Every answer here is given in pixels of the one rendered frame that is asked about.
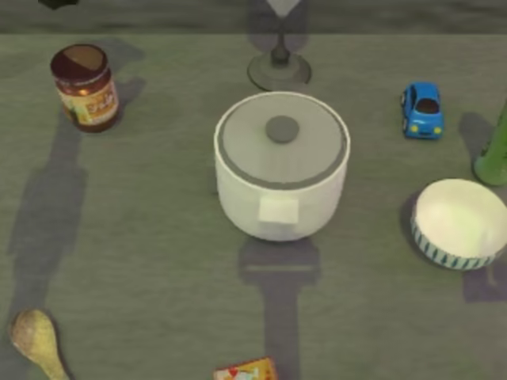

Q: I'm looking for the white round pot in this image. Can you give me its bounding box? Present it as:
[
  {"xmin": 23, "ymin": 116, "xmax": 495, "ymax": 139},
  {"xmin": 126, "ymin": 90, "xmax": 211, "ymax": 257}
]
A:
[{"xmin": 214, "ymin": 91, "xmax": 352, "ymax": 242}]

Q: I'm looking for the grey metal pot lid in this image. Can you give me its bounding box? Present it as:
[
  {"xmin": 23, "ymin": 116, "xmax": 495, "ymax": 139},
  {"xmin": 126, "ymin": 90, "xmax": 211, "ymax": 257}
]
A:
[{"xmin": 219, "ymin": 93, "xmax": 346, "ymax": 186}]

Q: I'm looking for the red sauce jar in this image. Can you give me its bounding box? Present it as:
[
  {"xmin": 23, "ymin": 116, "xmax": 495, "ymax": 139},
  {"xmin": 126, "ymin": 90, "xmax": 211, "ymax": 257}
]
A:
[{"xmin": 50, "ymin": 44, "xmax": 120, "ymax": 134}]

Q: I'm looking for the orange printed box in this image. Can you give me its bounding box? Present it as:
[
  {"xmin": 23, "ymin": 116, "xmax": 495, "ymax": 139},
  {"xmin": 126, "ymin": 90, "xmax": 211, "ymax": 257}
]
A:
[{"xmin": 213, "ymin": 357, "xmax": 280, "ymax": 380}]

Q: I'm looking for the blue toy car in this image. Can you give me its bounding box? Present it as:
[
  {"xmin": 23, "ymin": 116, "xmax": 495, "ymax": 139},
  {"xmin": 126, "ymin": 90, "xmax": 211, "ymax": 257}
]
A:
[{"xmin": 400, "ymin": 82, "xmax": 444, "ymax": 140}]

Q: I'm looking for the white bowl with blue pattern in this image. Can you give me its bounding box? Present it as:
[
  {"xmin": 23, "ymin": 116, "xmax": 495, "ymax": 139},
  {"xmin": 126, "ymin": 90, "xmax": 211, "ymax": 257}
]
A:
[{"xmin": 410, "ymin": 178, "xmax": 507, "ymax": 272}]

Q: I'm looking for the green bottle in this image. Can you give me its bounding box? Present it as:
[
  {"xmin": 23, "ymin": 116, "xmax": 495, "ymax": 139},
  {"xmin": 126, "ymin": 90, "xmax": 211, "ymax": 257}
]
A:
[{"xmin": 473, "ymin": 103, "xmax": 507, "ymax": 187}]

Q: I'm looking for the wooden spoon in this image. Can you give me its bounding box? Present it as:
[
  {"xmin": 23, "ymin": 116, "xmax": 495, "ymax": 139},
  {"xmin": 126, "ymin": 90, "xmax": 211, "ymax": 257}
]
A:
[{"xmin": 9, "ymin": 308, "xmax": 71, "ymax": 380}]

